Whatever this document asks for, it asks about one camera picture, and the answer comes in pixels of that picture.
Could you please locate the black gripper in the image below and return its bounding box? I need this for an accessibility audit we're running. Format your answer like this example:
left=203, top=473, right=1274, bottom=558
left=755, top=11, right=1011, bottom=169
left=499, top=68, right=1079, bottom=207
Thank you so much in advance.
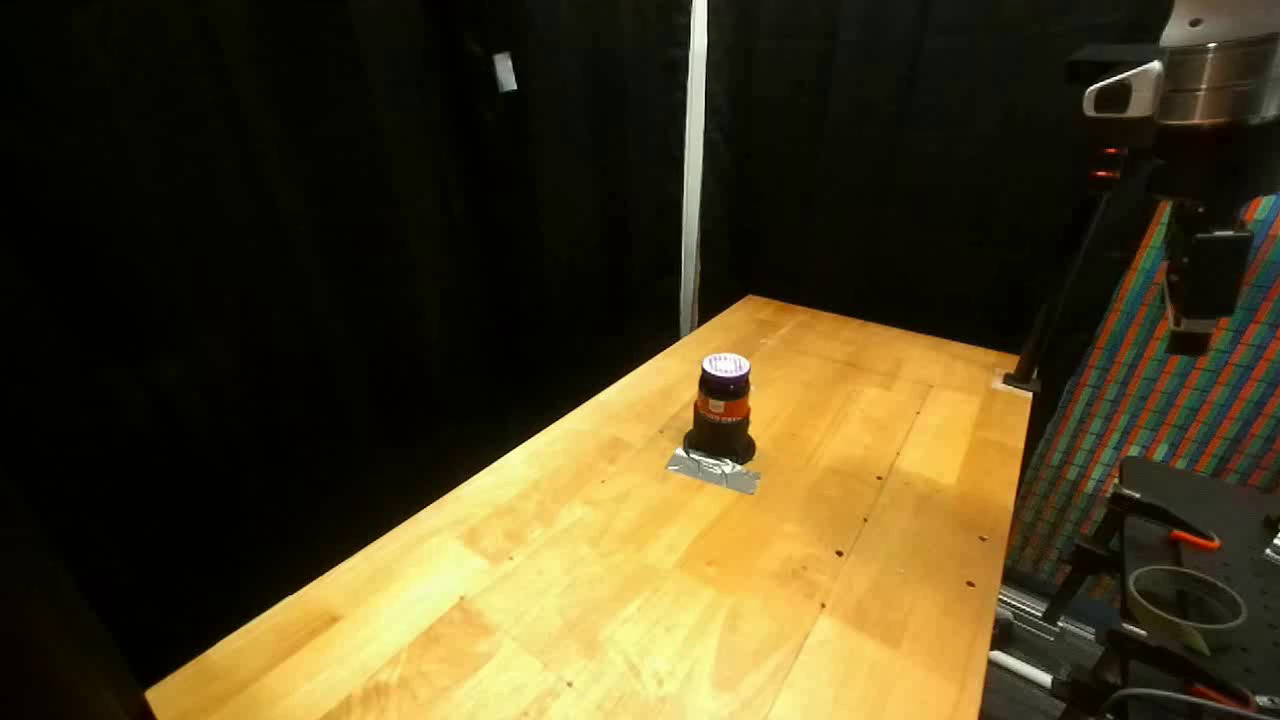
left=1154, top=122, right=1262, bottom=362

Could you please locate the colourful striped cloth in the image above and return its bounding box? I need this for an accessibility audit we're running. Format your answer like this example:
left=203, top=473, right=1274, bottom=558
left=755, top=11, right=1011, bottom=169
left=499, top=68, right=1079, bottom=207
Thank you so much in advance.
left=1006, top=193, right=1280, bottom=591

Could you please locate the grey tape roll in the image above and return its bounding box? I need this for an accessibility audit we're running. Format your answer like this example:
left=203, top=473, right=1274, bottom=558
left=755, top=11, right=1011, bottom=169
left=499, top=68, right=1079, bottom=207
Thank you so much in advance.
left=1123, top=561, right=1252, bottom=640

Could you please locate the dark red jar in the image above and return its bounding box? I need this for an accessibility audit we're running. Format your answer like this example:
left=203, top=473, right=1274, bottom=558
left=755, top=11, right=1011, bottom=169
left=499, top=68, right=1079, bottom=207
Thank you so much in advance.
left=684, top=353, right=759, bottom=470

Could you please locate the grey tape patch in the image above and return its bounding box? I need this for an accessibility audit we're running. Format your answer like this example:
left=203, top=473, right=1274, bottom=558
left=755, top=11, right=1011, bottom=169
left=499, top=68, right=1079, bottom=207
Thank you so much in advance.
left=662, top=443, right=764, bottom=502

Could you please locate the white vertical pole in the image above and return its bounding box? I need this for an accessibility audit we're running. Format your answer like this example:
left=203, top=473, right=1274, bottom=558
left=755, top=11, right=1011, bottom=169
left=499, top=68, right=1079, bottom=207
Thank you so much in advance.
left=674, top=0, right=713, bottom=339

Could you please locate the black curtain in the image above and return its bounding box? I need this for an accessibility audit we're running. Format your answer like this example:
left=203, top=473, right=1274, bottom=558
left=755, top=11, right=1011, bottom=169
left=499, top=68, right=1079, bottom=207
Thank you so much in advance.
left=0, top=0, right=1203, bottom=720

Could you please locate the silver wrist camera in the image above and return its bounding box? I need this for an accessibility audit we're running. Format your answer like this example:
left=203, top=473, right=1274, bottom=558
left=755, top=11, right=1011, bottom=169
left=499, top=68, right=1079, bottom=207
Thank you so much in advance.
left=1079, top=57, right=1166, bottom=124

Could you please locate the aluminium rail profile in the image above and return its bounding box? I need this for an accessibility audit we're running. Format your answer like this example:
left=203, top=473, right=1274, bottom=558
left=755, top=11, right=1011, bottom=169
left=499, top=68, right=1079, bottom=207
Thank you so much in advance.
left=989, top=579, right=1114, bottom=698

